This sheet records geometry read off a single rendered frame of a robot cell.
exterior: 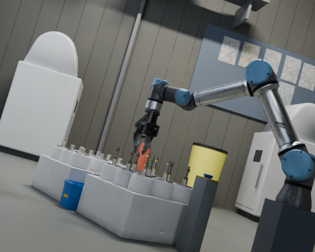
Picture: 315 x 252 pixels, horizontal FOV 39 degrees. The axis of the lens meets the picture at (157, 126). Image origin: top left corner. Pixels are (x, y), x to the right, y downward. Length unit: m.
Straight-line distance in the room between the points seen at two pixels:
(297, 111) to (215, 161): 1.00
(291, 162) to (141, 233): 0.66
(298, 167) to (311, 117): 3.13
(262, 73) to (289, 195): 0.52
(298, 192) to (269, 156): 2.76
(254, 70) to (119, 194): 0.76
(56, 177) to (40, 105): 2.05
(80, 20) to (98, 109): 1.01
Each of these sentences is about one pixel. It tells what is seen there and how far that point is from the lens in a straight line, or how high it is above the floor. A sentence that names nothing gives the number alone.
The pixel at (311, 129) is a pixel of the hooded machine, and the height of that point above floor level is 1.08.
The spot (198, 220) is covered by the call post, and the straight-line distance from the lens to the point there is 1.85.
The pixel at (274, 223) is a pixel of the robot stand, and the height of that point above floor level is 0.21.
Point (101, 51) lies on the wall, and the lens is 5.17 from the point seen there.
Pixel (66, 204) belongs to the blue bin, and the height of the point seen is 0.02.
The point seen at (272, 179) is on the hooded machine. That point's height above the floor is 0.46.
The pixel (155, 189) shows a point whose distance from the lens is 1.92.
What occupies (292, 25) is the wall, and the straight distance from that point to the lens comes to 5.86.
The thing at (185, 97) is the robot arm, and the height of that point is 0.64.
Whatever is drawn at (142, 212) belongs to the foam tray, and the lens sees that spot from 1.83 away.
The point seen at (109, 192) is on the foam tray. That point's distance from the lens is 1.92.
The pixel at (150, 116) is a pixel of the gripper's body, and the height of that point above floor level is 0.51.
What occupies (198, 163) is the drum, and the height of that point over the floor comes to 0.41.
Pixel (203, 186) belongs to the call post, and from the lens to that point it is 1.84.
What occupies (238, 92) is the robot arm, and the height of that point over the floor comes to 0.73.
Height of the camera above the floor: 0.33
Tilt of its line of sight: 4 degrees up
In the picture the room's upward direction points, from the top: 16 degrees clockwise
